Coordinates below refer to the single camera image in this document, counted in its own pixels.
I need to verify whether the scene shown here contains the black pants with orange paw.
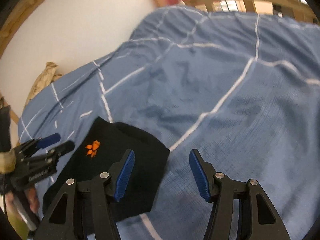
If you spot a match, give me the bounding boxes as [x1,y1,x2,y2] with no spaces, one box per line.
[36,118,169,239]

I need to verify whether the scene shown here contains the left hand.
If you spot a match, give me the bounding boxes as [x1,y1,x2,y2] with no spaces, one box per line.
[5,187,40,217]

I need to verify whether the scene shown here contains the blue checked duvet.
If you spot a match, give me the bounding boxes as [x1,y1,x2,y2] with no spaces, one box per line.
[18,7,319,239]

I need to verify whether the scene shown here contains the beige patterned pillow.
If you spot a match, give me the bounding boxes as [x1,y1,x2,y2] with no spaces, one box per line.
[24,62,63,108]

